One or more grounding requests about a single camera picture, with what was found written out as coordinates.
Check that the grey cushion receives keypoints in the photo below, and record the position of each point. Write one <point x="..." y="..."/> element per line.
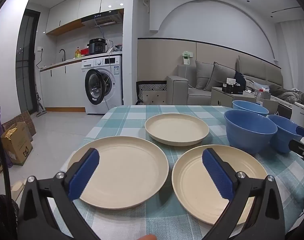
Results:
<point x="220" y="77"/>
<point x="203" y="75"/>

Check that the yellow bottle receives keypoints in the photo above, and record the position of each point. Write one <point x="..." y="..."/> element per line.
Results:
<point x="78" y="53"/>

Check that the teal checked tablecloth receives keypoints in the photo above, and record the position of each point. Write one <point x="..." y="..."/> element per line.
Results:
<point x="131" y="120"/>

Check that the white tall appliance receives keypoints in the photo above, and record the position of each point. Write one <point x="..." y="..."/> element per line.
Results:
<point x="299" y="115"/>

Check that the red container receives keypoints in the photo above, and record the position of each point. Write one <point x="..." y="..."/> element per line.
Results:
<point x="84" y="52"/>

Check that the black pressure cooker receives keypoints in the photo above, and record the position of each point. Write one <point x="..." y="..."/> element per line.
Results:
<point x="96" y="46"/>

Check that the range hood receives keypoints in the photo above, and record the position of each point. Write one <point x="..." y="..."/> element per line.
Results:
<point x="101" y="20"/>

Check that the blue bowl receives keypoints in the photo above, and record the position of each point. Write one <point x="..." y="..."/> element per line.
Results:
<point x="249" y="106"/>
<point x="282" y="135"/>
<point x="249" y="135"/>

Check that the black kitchen faucet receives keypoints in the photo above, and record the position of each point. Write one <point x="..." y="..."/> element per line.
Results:
<point x="64" y="56"/>

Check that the grey side cabinet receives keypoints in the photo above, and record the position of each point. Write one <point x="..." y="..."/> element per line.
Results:
<point x="222" y="97"/>

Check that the red capped water bottle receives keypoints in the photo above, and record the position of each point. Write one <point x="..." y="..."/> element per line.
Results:
<point x="260" y="97"/>

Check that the white washing machine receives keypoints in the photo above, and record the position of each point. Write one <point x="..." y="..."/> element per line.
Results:
<point x="111" y="85"/>

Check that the green wall charger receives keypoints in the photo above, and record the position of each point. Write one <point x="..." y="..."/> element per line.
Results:
<point x="187" y="58"/>

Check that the grey tissue box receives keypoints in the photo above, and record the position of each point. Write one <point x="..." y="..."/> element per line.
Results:
<point x="266" y="96"/>

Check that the small white box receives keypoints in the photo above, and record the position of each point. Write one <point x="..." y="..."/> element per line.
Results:
<point x="230" y="80"/>

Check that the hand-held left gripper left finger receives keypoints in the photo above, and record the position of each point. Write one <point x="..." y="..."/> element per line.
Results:
<point x="84" y="175"/>

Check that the cream plate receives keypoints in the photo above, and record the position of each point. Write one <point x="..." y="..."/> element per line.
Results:
<point x="126" y="170"/>
<point x="177" y="127"/>
<point x="187" y="180"/>

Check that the person's left hand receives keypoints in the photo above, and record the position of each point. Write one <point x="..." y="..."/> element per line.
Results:
<point x="147" y="237"/>

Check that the brown patterned box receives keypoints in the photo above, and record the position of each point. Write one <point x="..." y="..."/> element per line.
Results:
<point x="26" y="120"/>

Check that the black framed glass door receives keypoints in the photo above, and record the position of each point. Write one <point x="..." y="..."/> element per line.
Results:
<point x="26" y="67"/>

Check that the black box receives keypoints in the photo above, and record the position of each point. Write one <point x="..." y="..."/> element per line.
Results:
<point x="229" y="88"/>

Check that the dark jacket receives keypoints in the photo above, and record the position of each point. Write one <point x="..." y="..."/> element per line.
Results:
<point x="240" y="78"/>

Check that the black white patterned mat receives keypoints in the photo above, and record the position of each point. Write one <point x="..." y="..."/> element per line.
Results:
<point x="152" y="95"/>

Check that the grey blanket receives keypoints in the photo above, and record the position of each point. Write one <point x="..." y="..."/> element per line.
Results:
<point x="287" y="95"/>

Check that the grey sofa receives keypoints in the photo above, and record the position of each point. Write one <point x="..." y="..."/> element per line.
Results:
<point x="177" y="90"/>

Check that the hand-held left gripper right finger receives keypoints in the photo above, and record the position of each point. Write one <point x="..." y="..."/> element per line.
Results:
<point x="217" y="175"/>

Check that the white wall cabinets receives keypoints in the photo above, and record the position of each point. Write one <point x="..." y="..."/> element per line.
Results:
<point x="89" y="2"/>

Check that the grey floor mop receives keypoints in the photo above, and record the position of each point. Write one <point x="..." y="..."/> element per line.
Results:
<point x="41" y="110"/>

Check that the cardboard box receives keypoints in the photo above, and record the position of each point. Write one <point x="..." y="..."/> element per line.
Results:
<point x="16" y="147"/>

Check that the white kitchen base cabinet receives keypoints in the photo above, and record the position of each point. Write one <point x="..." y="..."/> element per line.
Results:
<point x="64" y="87"/>

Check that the beige slipper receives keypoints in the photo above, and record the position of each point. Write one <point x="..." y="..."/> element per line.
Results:
<point x="18" y="188"/>

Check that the black bin bag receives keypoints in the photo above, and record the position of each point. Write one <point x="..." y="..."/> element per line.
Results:
<point x="1" y="212"/>

